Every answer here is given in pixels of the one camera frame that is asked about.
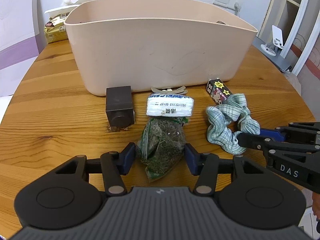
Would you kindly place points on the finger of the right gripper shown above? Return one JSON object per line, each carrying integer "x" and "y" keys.
{"x": 294, "y": 132}
{"x": 258, "y": 142}

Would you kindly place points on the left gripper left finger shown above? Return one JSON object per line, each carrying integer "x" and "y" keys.
{"x": 113, "y": 166}

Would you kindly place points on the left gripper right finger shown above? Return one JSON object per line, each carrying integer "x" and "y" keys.
{"x": 204, "y": 166}

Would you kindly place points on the green plaid scrunchie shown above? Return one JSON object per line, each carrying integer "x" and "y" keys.
{"x": 228, "y": 120}

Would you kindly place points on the green dried herb bag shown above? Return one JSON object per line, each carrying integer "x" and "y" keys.
{"x": 161, "y": 145}

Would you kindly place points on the blue white tissue pack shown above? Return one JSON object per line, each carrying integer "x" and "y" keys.
{"x": 169, "y": 105}

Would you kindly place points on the black cartoon card box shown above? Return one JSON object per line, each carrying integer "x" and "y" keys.
{"x": 218, "y": 91}

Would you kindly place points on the beige hair clip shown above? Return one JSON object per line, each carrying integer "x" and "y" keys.
{"x": 180, "y": 91}

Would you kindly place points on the dark brown cube box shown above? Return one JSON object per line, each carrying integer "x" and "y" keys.
{"x": 119, "y": 106}

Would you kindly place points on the white phone stand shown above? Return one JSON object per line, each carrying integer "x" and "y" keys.
{"x": 276, "y": 43}

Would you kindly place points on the white bookshelf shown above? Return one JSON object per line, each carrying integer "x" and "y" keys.
{"x": 299, "y": 22}

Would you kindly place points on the beige plastic storage bin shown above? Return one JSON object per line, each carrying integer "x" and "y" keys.
{"x": 155, "y": 43}

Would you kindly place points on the gold snack bag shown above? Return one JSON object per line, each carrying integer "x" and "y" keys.
{"x": 54, "y": 29}

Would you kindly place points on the white snack package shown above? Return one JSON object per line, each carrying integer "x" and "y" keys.
{"x": 60, "y": 10}

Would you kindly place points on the white wall socket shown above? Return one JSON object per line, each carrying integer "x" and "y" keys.
{"x": 235, "y": 5}

